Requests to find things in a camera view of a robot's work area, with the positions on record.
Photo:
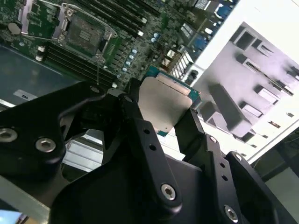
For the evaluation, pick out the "CPU with silver top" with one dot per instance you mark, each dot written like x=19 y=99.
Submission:
x=163 y=102

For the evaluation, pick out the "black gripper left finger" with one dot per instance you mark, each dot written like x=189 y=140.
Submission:
x=35 y=130

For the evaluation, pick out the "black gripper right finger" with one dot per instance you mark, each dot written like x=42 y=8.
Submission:
x=215 y=163

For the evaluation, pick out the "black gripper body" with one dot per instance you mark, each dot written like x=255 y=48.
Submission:
x=105 y=198

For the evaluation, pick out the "metal socket cover frame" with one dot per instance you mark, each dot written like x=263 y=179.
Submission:
x=25 y=21

